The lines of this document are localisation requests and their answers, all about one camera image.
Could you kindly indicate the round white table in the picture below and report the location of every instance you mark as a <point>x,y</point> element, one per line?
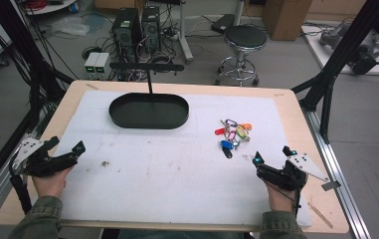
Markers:
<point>52,8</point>

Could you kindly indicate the aluminium rail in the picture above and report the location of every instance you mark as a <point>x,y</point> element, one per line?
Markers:
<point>338,169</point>
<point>1,172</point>

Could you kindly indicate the thin wooden stick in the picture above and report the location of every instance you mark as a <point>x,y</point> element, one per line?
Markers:
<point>320,215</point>

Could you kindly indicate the person's right hand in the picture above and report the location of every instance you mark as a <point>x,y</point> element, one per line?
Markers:
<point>281,199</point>

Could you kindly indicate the flat black case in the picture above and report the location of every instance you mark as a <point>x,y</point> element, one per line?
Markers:
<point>223,23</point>

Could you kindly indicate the large black computer tower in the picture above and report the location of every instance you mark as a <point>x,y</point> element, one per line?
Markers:
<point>125,31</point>

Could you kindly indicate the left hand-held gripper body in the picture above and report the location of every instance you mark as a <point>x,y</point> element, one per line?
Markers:
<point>36,162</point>

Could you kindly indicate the black round stool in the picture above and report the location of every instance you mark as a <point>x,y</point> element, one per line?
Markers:
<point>245,38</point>

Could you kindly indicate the white power supply unit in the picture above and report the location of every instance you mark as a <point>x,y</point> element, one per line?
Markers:
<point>101,64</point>
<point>91,64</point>

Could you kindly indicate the small black computer tower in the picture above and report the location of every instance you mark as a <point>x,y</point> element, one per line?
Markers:
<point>151,28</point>

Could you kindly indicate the brown cardboard box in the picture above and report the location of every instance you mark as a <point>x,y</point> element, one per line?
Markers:
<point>284,18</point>

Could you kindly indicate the bunch of colourful key tags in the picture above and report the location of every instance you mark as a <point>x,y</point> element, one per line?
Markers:
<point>235,136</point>

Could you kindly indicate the clear plastic bag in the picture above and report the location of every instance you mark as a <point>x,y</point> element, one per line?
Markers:
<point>71,26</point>

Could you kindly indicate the white board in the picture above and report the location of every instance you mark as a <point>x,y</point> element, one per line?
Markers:
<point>326,54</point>

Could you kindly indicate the white table leg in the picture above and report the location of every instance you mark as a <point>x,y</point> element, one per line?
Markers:
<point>185,33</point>

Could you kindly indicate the grey robot device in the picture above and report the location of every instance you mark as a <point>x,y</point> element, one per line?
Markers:
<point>342,36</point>

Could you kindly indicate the white foam mat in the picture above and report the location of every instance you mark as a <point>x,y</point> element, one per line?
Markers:
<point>163,179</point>

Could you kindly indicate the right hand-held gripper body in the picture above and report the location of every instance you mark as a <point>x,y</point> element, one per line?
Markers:
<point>278,176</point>

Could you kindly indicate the black T-shaped stand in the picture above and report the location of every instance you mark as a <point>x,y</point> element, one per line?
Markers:
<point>147,66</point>

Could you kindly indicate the black oval tray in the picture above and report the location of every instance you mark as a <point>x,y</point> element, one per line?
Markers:
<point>149,113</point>

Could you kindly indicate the person's left hand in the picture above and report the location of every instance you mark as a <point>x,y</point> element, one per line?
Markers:
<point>50,186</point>

